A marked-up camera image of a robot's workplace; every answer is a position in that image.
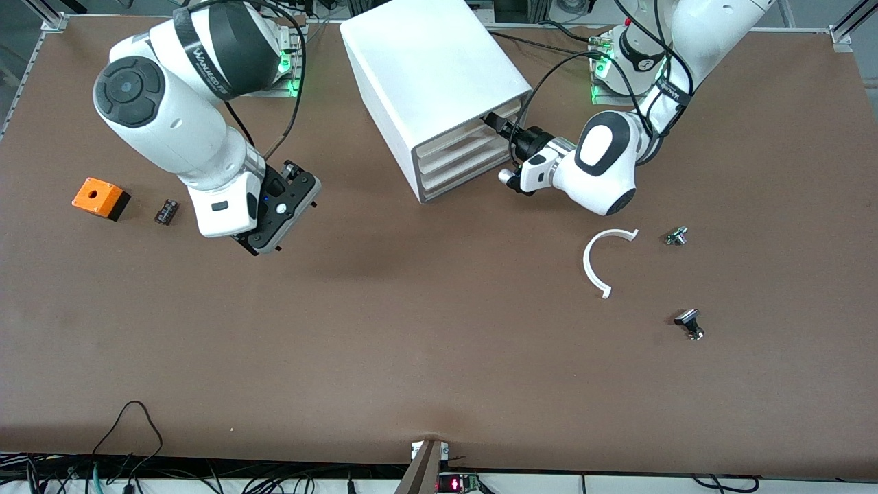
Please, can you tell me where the white drawer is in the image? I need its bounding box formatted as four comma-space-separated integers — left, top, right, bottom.
419, 127, 512, 175
423, 154, 515, 202
417, 103, 508, 160
420, 137, 515, 189

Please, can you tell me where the white drawer cabinet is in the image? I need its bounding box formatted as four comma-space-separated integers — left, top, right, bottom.
340, 0, 534, 204

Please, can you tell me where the white semicircular plastic clip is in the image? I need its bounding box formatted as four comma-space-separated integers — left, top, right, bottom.
583, 228, 640, 300

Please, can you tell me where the orange box with black base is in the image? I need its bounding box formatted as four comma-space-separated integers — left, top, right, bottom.
71, 177, 132, 222

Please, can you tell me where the circuit board with red light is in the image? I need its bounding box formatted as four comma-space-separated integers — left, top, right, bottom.
437, 472, 481, 493

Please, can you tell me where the black base cable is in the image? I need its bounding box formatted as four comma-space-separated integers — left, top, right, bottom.
488, 30, 599, 54

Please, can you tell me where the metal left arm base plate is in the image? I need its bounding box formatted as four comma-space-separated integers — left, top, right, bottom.
591, 34, 664, 108

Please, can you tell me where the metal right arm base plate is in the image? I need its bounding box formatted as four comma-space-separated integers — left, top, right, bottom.
237, 19, 307, 98

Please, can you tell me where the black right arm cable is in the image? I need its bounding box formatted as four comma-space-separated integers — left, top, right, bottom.
175, 0, 308, 162

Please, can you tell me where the black push button switch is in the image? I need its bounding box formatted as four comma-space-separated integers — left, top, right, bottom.
674, 309, 705, 341

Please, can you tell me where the black cable loop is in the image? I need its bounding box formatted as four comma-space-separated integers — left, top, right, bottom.
89, 401, 164, 475

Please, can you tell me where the wooden camera post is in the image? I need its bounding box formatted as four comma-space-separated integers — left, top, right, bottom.
393, 439, 443, 494

